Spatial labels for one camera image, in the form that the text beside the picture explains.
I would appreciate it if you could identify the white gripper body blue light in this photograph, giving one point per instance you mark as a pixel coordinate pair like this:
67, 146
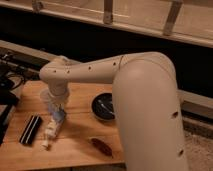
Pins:
55, 107

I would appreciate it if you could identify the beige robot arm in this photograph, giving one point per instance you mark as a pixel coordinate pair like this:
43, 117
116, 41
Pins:
145, 99

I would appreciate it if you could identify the black striped block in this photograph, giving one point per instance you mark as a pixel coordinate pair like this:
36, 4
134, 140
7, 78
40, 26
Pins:
30, 130

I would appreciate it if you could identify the dark red oblong object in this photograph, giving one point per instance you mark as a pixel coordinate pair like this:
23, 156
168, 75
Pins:
101, 146

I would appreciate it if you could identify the black equipment with cables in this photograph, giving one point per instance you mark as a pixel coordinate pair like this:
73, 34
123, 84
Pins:
12, 77

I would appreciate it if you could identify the metal railing frame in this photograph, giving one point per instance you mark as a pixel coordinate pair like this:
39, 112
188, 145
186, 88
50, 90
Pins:
188, 21

